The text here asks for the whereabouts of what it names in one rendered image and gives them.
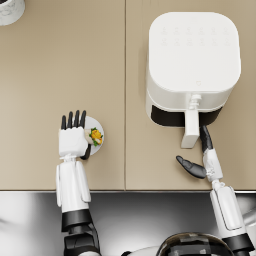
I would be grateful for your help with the chicken roll with greens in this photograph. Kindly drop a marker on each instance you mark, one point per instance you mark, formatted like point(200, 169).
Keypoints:
point(95, 136)

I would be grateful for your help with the white air fryer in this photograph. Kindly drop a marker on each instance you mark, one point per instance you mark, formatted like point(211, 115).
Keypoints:
point(192, 68)

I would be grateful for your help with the grey round plate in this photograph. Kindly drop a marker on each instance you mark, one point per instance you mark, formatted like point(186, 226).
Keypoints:
point(96, 133)

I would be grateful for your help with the dark round robot body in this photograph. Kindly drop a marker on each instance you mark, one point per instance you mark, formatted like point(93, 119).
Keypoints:
point(191, 245)

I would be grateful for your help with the white marbled round pot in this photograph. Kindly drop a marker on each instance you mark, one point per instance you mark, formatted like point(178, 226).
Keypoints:
point(10, 10)

